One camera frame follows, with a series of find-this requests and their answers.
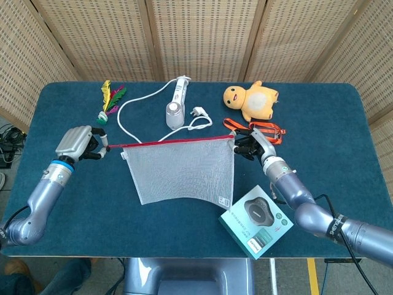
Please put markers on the person's leg in jeans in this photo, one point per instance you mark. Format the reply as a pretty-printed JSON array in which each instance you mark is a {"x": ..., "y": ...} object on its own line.
[{"x": 67, "y": 276}]

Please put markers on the blue felt table cover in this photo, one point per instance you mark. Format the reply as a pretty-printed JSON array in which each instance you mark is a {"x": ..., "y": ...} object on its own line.
[{"x": 107, "y": 221}]

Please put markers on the brown shoe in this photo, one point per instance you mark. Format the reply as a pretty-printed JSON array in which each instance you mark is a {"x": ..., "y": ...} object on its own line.
[{"x": 15, "y": 267}]

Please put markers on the yellow plush toy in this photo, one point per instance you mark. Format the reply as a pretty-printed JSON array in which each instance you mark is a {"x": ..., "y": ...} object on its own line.
[{"x": 256, "y": 101}]

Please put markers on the white table leg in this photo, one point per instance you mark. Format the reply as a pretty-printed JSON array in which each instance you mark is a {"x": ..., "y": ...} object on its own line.
[{"x": 273, "y": 276}]

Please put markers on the black box under table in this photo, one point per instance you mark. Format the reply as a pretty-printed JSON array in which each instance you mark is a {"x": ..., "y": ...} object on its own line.
[{"x": 337, "y": 261}]

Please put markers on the wicker folding screen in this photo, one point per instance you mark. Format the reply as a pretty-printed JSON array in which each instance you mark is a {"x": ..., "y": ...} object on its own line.
[{"x": 202, "y": 37}]

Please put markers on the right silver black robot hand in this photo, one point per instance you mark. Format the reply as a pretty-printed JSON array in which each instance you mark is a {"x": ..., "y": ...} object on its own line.
[{"x": 261, "y": 144}]

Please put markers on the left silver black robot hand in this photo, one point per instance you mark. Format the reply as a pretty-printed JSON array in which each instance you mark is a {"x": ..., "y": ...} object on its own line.
[{"x": 73, "y": 141}]

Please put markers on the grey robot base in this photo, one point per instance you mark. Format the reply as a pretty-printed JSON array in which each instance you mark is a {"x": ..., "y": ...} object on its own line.
[{"x": 187, "y": 276}]

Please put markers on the clear mesh zipper pouch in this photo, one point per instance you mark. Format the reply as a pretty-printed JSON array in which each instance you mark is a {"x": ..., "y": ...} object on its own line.
[{"x": 181, "y": 172}]

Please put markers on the teal speaker box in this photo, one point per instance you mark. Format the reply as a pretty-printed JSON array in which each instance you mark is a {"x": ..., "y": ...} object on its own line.
[{"x": 256, "y": 221}]

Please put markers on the colourful feather shuttlecock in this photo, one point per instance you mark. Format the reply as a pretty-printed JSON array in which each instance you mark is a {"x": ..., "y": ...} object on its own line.
[{"x": 107, "y": 98}]

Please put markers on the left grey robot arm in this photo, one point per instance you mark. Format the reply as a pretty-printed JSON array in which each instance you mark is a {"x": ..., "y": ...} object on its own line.
[{"x": 43, "y": 196}]

